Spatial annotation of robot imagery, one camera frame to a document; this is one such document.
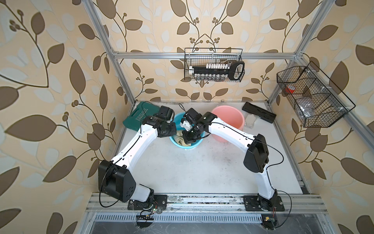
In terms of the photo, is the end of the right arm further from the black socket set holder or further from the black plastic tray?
the black plastic tray

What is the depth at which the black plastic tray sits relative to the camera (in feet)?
3.62

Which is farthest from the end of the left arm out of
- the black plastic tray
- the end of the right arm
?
the black plastic tray

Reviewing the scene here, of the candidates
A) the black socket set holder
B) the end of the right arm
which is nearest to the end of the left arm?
the end of the right arm

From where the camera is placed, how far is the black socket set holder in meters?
0.82

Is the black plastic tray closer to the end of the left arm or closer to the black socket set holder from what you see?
the black socket set holder

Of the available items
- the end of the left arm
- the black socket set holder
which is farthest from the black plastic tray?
the end of the left arm

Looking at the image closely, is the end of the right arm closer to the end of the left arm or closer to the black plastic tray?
the end of the left arm

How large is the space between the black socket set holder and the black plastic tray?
13.5 inches

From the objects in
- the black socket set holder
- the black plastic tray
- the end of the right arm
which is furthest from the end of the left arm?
the black plastic tray

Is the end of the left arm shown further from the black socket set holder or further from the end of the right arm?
the black socket set holder
